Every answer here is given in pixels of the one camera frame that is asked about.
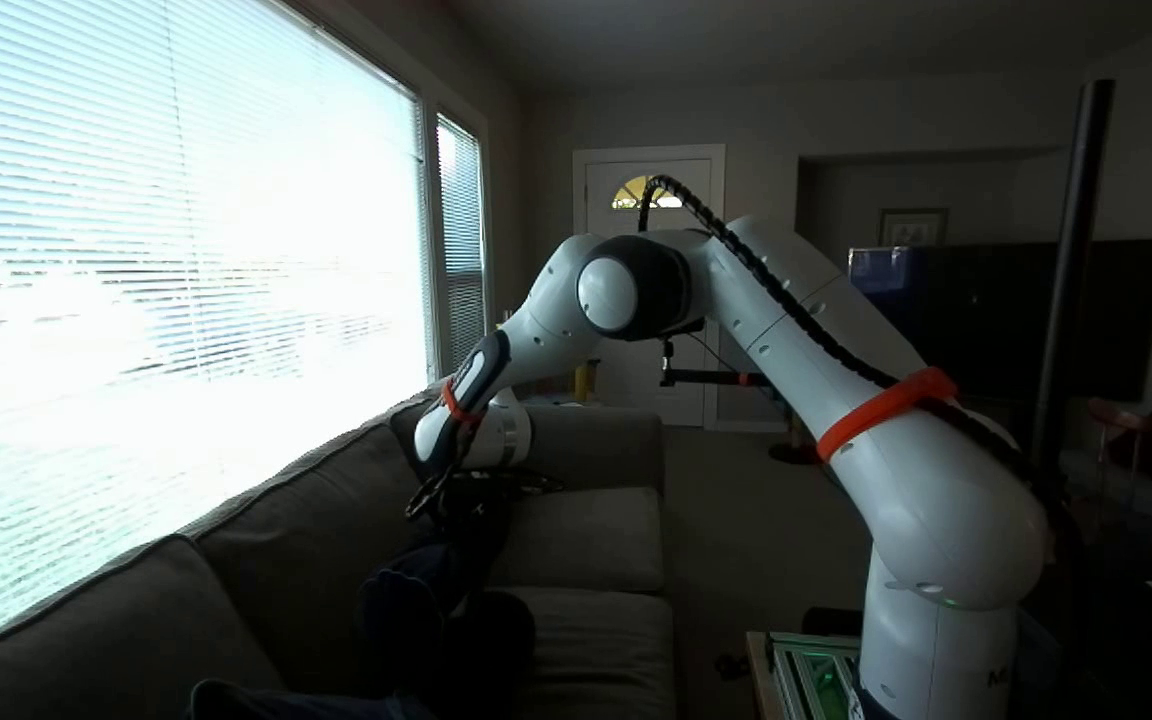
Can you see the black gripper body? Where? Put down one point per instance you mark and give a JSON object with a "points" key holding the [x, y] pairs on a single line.
{"points": [[477, 485]]}

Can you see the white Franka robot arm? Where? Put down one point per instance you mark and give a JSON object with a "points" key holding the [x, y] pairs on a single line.
{"points": [[950, 533]]}

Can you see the grey fabric sofa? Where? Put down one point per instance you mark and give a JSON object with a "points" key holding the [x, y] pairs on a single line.
{"points": [[270, 572]]}

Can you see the narrow window blind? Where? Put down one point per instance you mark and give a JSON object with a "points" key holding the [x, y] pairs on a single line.
{"points": [[461, 224]]}

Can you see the black tripod bar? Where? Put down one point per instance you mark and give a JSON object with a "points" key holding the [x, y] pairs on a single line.
{"points": [[717, 377]]}

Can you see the large window blind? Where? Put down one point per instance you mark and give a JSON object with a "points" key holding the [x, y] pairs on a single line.
{"points": [[179, 267]]}

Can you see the black television screen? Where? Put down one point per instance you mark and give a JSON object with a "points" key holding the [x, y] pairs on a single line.
{"points": [[1002, 321]]}

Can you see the black vertical stand pole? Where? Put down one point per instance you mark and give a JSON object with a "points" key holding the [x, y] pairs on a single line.
{"points": [[1072, 243]]}

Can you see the dark reddish furniture piece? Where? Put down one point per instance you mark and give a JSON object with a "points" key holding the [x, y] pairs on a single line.
{"points": [[1150, 432]]}

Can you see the small framed wall picture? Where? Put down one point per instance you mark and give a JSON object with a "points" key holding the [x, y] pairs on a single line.
{"points": [[914, 224]]}

